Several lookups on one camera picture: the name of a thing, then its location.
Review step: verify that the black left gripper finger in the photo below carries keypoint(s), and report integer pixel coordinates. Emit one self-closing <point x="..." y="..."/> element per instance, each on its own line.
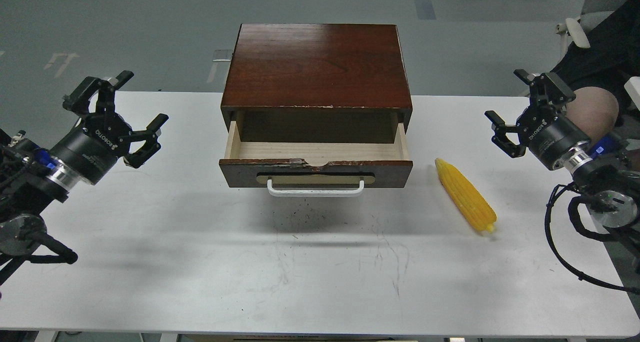
<point x="78" y="101"/>
<point x="150" y="138"/>

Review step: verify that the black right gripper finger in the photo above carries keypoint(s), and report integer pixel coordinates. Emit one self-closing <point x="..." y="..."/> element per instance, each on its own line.
<point x="500" y="138"/>
<point x="546" y="90"/>

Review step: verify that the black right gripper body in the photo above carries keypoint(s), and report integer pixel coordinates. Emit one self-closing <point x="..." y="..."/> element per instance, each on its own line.
<point x="549" y="135"/>

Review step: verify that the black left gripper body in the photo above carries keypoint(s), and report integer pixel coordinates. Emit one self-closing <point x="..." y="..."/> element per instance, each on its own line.
<point x="92" y="148"/>

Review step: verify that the yellow corn cob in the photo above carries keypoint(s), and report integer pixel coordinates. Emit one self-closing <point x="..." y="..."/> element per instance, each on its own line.
<point x="468" y="200"/>

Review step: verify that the wooden drawer with white handle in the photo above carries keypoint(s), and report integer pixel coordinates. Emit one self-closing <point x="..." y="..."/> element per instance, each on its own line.
<point x="316" y="155"/>

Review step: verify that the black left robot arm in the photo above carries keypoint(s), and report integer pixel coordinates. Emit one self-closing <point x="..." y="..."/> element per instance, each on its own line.
<point x="32" y="177"/>

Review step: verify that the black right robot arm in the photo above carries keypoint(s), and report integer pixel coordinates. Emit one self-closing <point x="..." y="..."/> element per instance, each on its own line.
<point x="607" y="205"/>

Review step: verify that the seated person in black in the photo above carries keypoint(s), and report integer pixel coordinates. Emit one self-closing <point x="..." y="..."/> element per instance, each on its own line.
<point x="597" y="77"/>

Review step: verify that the dark wooden cabinet box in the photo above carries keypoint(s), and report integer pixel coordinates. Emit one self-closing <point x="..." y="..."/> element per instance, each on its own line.
<point x="327" y="82"/>

